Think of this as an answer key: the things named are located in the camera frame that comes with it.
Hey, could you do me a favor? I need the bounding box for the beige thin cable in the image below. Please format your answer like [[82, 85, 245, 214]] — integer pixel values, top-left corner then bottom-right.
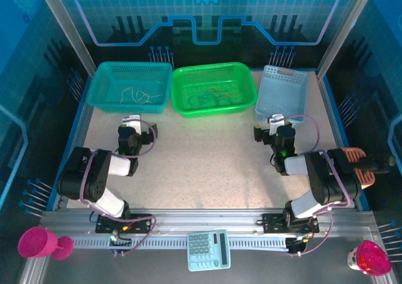
[[119, 79, 167, 106]]

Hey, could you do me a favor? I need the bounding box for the blue thin cable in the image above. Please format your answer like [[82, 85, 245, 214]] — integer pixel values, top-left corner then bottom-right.
[[188, 90, 235, 106]]

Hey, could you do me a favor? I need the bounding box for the light blue plastic basket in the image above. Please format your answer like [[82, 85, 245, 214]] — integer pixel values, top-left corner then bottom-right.
[[254, 64, 309, 124]]

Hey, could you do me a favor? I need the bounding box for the blue table edge strip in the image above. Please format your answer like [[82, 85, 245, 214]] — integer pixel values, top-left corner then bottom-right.
[[317, 73, 370, 212], [46, 75, 95, 211]]

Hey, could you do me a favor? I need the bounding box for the teal plastic basket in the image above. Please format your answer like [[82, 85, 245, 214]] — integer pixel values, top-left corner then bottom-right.
[[87, 61, 173, 114]]

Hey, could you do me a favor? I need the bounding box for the green plastic basket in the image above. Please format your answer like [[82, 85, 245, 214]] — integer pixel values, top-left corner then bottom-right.
[[170, 62, 259, 119]]

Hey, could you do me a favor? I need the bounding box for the orange ribbed brush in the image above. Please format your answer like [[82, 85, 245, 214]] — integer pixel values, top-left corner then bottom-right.
[[342, 147, 377, 191]]

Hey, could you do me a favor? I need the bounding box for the light blue calculator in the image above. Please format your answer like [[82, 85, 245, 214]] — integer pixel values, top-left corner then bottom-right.
[[187, 229, 232, 271]]

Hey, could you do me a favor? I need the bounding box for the pink goblet cup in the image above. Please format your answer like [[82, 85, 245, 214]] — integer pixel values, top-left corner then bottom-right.
[[18, 226, 75, 261]]

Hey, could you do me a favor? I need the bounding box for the pink glitter cup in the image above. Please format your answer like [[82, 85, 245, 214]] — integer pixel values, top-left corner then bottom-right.
[[347, 239, 393, 277]]

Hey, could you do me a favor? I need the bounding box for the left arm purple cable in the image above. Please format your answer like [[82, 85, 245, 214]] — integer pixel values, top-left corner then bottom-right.
[[80, 119, 158, 256]]

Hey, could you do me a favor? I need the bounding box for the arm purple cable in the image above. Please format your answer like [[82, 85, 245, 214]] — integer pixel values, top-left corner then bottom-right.
[[80, 119, 158, 256], [284, 114, 352, 256]]

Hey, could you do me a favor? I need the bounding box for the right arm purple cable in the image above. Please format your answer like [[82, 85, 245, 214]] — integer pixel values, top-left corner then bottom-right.
[[284, 114, 352, 256]]

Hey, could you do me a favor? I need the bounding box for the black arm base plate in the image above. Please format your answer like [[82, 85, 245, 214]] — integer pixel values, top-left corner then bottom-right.
[[262, 213, 320, 234], [95, 213, 153, 234]]

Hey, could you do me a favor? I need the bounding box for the black handled tool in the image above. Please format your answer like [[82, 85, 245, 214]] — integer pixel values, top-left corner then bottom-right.
[[353, 155, 397, 175]]

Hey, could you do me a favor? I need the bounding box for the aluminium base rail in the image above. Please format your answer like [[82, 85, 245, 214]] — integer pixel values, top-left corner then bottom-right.
[[40, 207, 383, 234]]

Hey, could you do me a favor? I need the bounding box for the white slotted cable duct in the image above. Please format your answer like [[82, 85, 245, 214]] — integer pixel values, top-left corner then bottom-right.
[[73, 235, 290, 251]]

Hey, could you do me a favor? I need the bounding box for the aluminium frame post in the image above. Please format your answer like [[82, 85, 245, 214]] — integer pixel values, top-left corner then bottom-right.
[[315, 0, 378, 79], [34, 0, 97, 77]]

